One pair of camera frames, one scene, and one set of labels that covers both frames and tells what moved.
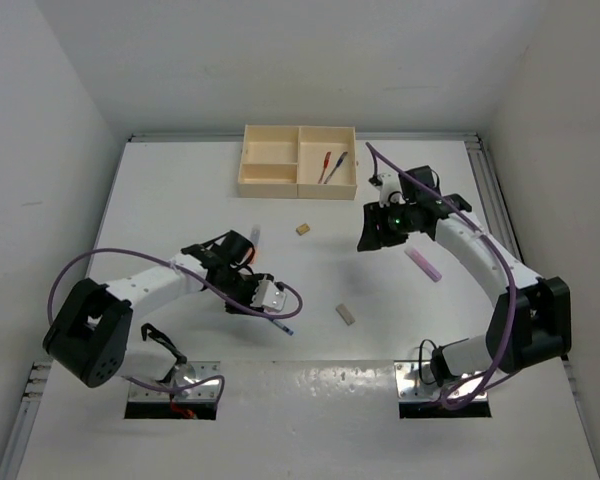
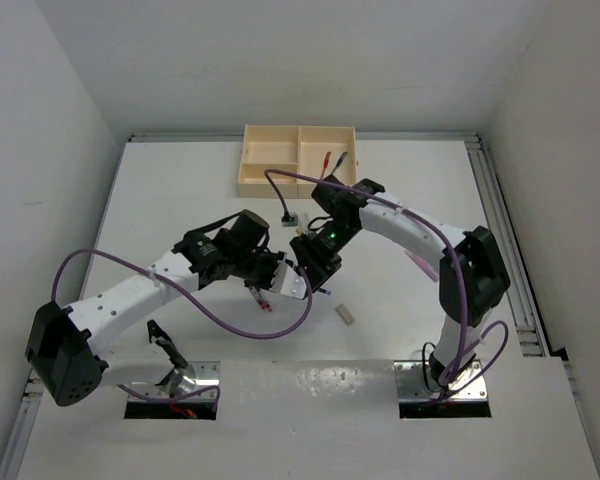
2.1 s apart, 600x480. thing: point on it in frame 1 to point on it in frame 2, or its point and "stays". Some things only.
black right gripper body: [389, 225] to [326, 245]
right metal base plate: [415, 382] stays
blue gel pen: [335, 167] stays
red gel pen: [325, 166] stays
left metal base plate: [187, 374] stays
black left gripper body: [242, 286] to [257, 266]
